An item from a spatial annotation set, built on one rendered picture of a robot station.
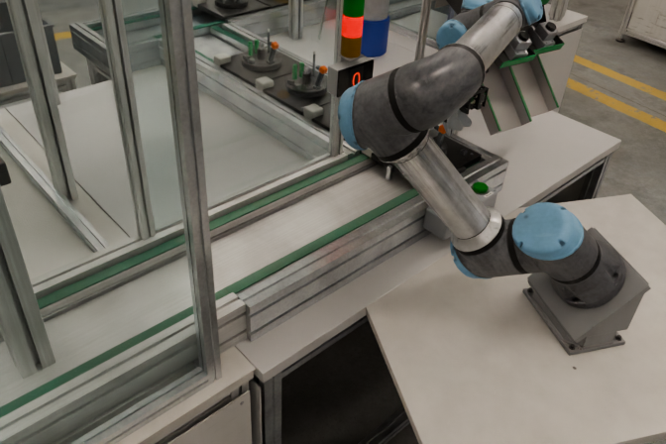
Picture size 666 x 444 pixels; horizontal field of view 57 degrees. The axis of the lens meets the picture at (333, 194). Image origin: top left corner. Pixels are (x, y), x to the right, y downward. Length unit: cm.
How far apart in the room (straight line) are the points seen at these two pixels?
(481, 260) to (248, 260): 51
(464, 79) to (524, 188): 88
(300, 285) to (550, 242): 51
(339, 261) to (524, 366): 44
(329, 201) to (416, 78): 65
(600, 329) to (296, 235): 69
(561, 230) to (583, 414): 35
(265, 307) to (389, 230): 36
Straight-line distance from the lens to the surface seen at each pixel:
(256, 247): 144
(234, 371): 127
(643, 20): 590
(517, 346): 139
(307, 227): 150
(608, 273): 136
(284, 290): 128
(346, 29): 151
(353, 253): 138
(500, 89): 192
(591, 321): 138
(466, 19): 139
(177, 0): 82
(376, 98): 104
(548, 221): 124
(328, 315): 136
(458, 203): 120
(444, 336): 136
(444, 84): 101
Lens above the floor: 184
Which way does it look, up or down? 35 degrees down
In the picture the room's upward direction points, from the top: 4 degrees clockwise
